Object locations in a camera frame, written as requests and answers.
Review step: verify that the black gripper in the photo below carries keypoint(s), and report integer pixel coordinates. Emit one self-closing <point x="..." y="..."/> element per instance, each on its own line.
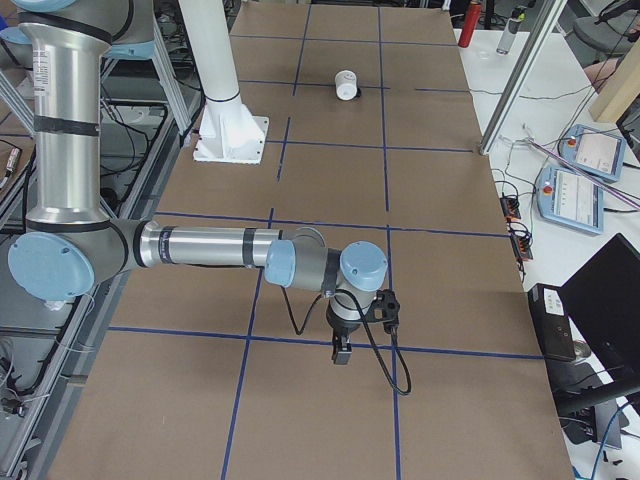
<point x="341" y="327"/>

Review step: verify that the white smiley mug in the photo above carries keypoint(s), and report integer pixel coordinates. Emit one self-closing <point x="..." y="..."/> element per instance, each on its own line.
<point x="346" y="85"/>

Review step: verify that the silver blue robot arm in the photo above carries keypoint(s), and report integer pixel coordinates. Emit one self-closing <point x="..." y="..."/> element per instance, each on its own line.
<point x="71" y="244"/>

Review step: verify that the orange connector board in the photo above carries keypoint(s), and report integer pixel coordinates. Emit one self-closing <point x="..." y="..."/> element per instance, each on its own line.
<point x="510" y="206"/>
<point x="521" y="244"/>

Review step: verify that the black box device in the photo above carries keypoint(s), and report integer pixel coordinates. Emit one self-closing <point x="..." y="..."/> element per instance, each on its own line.
<point x="551" y="323"/>

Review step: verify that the black laptop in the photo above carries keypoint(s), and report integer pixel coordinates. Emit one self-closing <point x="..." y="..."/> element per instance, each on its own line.
<point x="602" y="300"/>

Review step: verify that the near blue teach pendant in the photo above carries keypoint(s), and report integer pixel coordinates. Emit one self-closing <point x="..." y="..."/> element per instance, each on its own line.
<point x="566" y="198"/>

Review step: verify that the blue teach pendant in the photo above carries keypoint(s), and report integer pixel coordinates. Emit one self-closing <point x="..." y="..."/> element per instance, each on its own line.
<point x="594" y="151"/>
<point x="566" y="198"/>

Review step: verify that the far blue teach pendant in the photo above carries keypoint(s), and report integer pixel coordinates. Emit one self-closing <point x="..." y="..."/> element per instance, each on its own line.
<point x="594" y="151"/>

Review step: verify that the clear water bottle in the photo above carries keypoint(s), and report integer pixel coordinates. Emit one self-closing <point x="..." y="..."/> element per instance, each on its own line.
<point x="510" y="31"/>

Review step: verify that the red bottle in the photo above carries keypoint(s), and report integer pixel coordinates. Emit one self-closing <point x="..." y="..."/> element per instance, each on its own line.
<point x="471" y="19"/>

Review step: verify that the wooden board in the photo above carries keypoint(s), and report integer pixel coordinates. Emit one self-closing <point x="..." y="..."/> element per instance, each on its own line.
<point x="620" y="90"/>

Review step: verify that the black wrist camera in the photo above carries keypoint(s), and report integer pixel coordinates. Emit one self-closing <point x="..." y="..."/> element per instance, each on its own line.
<point x="384" y="309"/>

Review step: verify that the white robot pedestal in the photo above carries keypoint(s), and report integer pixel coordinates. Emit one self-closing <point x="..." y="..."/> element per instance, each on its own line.
<point x="228" y="132"/>

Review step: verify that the aluminium frame post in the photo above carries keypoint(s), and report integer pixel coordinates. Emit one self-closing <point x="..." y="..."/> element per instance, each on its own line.
<point x="543" y="27"/>

